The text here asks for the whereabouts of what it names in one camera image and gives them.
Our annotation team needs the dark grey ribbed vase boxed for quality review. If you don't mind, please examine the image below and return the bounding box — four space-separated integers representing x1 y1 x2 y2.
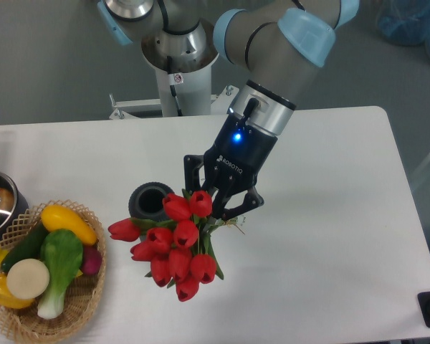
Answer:
128 181 173 222

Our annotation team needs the red tulip bouquet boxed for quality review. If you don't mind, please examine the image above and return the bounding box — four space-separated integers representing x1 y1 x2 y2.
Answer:
107 189 244 302

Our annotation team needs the blue plastic bag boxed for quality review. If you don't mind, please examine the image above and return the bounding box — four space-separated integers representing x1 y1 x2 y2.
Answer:
376 1 430 59

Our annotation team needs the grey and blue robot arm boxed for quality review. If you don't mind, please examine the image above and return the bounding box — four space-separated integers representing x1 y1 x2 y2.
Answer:
97 1 359 220

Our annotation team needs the yellow squash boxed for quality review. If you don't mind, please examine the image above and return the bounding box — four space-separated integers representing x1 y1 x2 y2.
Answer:
40 204 97 246

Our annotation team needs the yellow bell pepper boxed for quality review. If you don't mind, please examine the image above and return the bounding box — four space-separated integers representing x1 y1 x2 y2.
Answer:
0 273 35 310

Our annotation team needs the cream round disc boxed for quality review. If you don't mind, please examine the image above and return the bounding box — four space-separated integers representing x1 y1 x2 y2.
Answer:
6 259 49 300

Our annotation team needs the dark green cucumber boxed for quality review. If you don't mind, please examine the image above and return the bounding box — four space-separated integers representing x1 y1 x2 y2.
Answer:
0 222 49 273

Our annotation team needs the green bok choy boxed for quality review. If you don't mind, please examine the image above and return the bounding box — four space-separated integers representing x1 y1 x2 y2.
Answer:
37 229 83 320

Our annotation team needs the purple red radish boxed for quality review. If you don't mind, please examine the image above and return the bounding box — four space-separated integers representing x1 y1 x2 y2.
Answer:
80 246 102 275

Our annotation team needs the woven wicker basket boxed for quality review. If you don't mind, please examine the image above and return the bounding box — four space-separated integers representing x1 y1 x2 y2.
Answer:
0 200 107 343

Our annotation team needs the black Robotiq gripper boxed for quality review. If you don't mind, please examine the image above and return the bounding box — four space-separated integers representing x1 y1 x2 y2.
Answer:
183 115 277 221

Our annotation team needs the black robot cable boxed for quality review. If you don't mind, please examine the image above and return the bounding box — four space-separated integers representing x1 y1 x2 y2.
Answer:
166 55 184 118

